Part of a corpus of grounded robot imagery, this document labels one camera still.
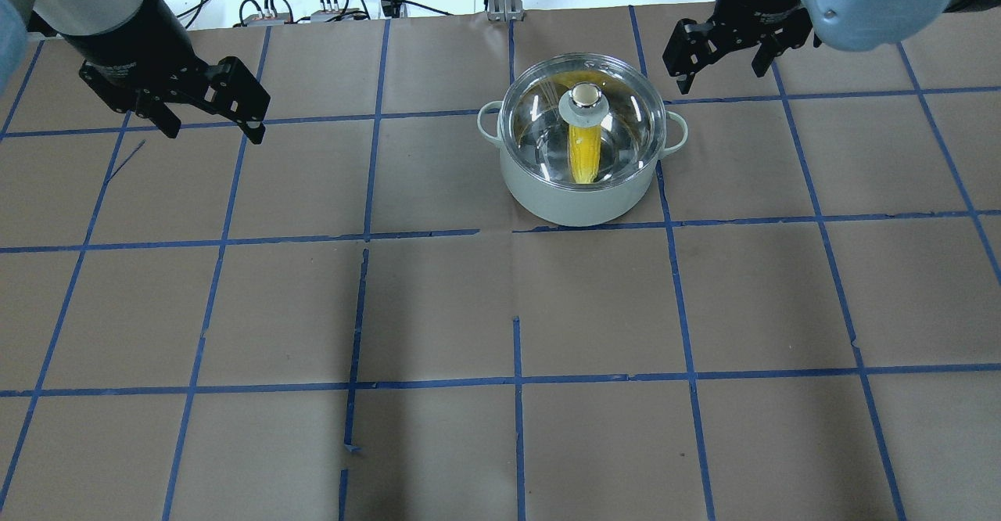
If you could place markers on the pale green cooking pot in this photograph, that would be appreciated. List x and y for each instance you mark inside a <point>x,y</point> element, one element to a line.
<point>570,208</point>

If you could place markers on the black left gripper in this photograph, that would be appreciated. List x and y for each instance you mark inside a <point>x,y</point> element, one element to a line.
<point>125,38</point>

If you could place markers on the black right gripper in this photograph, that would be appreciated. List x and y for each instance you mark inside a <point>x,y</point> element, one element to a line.
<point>757,6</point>

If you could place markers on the yellow corn cob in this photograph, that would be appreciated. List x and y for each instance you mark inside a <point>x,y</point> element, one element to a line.
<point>584,152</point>

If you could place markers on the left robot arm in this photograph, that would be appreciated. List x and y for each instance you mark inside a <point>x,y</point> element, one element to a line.
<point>70,19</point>

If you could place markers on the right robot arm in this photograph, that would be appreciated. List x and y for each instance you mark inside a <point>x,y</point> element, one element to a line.
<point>863,25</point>

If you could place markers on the glass pot lid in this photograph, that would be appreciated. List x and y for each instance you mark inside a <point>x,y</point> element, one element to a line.
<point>585,89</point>

